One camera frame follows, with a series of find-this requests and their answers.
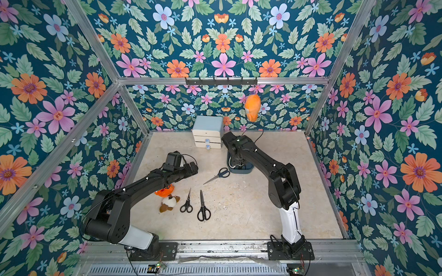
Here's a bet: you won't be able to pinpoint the cream mini drawer cabinet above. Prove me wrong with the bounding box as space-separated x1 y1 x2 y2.
192 116 224 149

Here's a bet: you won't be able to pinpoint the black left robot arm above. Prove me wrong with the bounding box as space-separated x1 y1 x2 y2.
81 162 198 250

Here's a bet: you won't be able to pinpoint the small black scissors left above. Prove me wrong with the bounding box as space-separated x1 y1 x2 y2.
180 189 193 213

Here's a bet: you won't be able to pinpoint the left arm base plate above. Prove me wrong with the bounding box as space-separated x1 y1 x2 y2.
129 241 178 262

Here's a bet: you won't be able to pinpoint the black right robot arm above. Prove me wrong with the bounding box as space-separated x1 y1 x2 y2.
222 132 307 259

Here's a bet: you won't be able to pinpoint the black wall hook rail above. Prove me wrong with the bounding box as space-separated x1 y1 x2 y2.
185 77 258 86

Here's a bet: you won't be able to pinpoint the orange tiger plush toy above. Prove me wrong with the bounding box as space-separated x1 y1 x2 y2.
154 184 174 198

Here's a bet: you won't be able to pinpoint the brown white plush toy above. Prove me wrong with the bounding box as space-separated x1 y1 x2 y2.
160 195 180 213

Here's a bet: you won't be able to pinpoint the teal plastic storage box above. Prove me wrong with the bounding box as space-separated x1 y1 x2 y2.
227 153 254 174

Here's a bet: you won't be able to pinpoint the white ventilation grille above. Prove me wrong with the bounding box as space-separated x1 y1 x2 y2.
87 263 288 276

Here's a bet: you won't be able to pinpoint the black scissors centre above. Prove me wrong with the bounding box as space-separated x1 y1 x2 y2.
197 190 211 222

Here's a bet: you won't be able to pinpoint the blue handled scissors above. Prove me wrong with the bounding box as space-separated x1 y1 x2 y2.
204 167 230 185

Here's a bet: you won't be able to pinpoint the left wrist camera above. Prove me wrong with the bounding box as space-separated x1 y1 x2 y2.
162 151 182 172

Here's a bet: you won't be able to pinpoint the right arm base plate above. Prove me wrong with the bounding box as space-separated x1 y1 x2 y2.
267 240 315 261

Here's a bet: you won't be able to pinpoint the orange plush toy hanging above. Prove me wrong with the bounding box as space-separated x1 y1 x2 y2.
244 94 261 123

